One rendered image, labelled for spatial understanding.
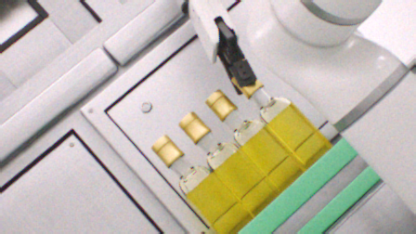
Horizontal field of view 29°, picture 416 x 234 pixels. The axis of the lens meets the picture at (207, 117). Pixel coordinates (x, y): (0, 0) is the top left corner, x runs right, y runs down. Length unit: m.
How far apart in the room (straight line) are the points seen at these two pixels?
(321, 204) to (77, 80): 0.53
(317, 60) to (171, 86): 0.68
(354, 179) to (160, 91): 0.44
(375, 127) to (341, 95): 0.05
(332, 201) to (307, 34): 0.44
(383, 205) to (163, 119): 0.46
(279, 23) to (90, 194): 0.75
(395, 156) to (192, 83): 0.72
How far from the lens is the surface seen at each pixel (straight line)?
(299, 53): 0.79
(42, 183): 1.46
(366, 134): 0.79
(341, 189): 1.18
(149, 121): 1.44
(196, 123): 1.29
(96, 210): 1.45
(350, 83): 0.79
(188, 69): 1.47
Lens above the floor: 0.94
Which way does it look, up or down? 9 degrees up
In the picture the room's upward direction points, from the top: 42 degrees counter-clockwise
